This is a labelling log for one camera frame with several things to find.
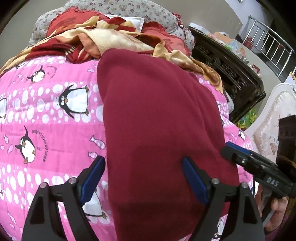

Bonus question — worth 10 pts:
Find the dark red sweater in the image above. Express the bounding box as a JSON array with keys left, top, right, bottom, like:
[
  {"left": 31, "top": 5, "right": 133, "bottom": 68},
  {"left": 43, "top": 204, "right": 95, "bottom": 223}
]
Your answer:
[{"left": 97, "top": 49, "right": 239, "bottom": 240}]

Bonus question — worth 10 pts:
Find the person right hand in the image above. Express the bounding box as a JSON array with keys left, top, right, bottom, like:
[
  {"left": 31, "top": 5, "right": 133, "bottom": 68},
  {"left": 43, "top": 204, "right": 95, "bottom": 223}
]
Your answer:
[{"left": 255, "top": 185, "right": 289, "bottom": 233}]

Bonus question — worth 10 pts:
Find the black phone on gripper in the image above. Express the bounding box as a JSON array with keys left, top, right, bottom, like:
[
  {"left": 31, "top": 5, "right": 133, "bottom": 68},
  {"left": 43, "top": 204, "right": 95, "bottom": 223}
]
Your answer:
[{"left": 276, "top": 115, "right": 295, "bottom": 174}]

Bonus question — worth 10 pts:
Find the white padded headboard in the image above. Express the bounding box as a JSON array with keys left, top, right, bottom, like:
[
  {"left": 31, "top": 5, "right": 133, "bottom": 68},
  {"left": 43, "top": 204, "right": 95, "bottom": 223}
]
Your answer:
[{"left": 245, "top": 83, "right": 295, "bottom": 162}]

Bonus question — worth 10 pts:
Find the dark carved wooden cabinet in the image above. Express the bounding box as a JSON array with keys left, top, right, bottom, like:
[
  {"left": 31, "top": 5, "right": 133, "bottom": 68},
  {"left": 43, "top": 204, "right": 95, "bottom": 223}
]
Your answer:
[{"left": 190, "top": 28, "right": 266, "bottom": 123}]

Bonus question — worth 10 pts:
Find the pink penguin bedsheet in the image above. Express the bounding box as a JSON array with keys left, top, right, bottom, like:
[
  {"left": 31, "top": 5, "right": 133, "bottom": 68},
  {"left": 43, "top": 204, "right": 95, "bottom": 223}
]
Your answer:
[{"left": 1, "top": 56, "right": 252, "bottom": 240}]

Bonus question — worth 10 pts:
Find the metal stair railing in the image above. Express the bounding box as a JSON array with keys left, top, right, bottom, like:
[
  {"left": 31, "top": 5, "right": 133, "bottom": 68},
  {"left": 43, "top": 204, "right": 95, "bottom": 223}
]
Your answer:
[{"left": 242, "top": 16, "right": 295, "bottom": 82}]

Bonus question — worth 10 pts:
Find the red gold patterned blanket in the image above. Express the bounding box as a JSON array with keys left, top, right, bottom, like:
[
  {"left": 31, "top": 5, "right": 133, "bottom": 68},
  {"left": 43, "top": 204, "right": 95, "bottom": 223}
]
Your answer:
[{"left": 1, "top": 15, "right": 223, "bottom": 91}]

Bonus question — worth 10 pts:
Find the red embroidered pillow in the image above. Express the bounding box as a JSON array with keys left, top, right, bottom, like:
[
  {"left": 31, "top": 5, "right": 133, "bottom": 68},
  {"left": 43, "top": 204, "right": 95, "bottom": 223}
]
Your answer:
[{"left": 46, "top": 7, "right": 195, "bottom": 54}]

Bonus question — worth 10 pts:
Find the floral grey pillow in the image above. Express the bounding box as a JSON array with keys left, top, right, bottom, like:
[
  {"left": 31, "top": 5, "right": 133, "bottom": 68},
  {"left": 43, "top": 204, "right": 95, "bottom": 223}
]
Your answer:
[{"left": 28, "top": 0, "right": 195, "bottom": 51}]

